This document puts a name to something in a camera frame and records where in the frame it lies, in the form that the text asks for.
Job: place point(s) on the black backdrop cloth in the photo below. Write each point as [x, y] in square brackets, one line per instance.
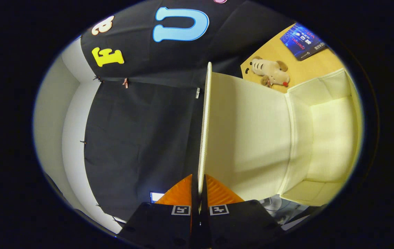
[141, 138]

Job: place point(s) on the brown plush dog toy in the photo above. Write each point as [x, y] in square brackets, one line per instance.
[269, 71]

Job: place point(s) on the lit monitor screen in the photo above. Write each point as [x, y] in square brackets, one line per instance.
[155, 197]

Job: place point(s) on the red clip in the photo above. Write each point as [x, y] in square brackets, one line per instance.
[125, 83]

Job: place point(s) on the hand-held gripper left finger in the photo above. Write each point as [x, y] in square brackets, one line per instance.
[194, 224]

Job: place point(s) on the white clip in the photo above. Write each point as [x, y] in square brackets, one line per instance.
[198, 92]

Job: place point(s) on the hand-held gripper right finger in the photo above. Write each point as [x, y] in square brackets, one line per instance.
[205, 224]

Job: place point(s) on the beige fabric storage box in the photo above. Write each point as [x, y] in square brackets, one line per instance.
[252, 138]

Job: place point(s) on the blue book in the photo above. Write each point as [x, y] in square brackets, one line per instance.
[302, 41]

